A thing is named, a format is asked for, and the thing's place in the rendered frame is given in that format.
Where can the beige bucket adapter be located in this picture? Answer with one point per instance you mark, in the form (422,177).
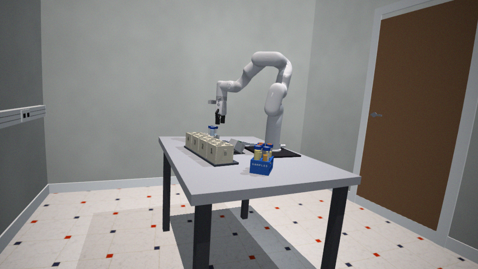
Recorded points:
(220,152)
(195,141)
(203,143)
(189,138)

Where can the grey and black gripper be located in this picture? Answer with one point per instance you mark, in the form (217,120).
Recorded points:
(221,109)

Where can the blue tube rack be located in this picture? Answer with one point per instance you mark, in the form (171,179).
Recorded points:
(261,167)

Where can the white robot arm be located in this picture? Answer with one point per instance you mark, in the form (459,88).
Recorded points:
(273,107)

